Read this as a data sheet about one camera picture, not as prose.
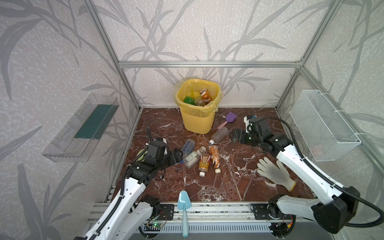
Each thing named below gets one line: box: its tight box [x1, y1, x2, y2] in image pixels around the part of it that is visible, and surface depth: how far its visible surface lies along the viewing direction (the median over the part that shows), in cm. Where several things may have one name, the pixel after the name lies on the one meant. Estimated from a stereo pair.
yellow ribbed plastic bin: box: [174, 79, 222, 135], surface depth 96 cm
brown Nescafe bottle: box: [200, 88, 212, 105], surface depth 101 cm
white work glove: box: [257, 156, 297, 192], surface depth 88 cm
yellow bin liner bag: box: [174, 78, 222, 112], surface depth 98 cm
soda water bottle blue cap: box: [181, 138, 196, 158], surface depth 95 cm
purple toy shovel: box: [217, 111, 238, 131], surface depth 115 cm
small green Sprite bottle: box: [183, 96, 195, 105], surface depth 101 cm
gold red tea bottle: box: [198, 153, 211, 178], surface depth 87 cm
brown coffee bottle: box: [209, 145, 221, 174], surface depth 91 cm
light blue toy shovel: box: [177, 190, 192, 238], surface depth 77 cm
